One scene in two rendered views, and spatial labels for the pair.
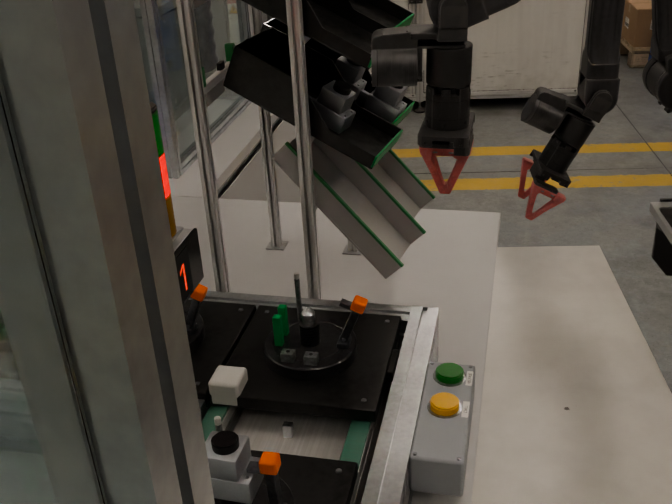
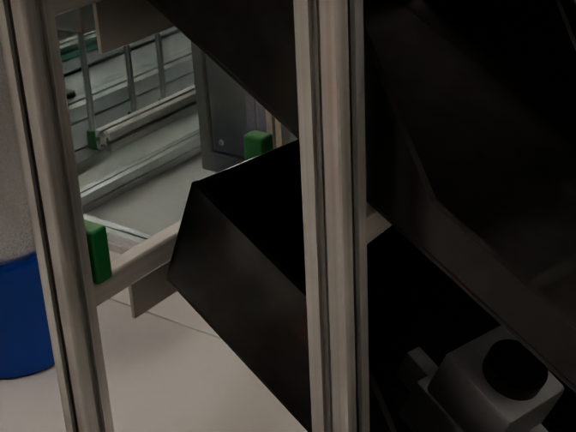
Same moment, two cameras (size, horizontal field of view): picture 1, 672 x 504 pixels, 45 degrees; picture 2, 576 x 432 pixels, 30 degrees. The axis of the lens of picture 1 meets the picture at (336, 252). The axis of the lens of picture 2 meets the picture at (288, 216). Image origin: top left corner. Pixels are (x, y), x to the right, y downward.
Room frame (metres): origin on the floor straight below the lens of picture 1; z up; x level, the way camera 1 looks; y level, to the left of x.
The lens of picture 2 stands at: (0.85, -0.09, 1.59)
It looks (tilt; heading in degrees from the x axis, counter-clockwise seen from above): 26 degrees down; 23
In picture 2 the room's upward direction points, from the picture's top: 3 degrees counter-clockwise
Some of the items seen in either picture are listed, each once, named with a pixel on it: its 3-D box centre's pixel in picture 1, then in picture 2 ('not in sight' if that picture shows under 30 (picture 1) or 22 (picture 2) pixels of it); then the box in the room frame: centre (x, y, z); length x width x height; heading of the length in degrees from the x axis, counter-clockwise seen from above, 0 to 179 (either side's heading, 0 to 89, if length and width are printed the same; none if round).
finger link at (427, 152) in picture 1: (447, 157); not in sight; (1.03, -0.16, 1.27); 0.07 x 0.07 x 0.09; 75
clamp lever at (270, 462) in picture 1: (266, 482); not in sight; (0.68, 0.09, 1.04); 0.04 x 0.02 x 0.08; 76
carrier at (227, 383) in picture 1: (308, 329); not in sight; (1.01, 0.05, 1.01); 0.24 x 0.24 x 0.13; 76
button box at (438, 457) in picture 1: (444, 423); not in sight; (0.88, -0.14, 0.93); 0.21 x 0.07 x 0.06; 166
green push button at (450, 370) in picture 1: (449, 375); not in sight; (0.95, -0.15, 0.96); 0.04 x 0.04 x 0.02
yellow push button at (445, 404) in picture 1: (444, 406); not in sight; (0.88, -0.14, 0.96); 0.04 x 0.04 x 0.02
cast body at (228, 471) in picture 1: (219, 461); not in sight; (0.69, 0.14, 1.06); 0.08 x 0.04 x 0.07; 74
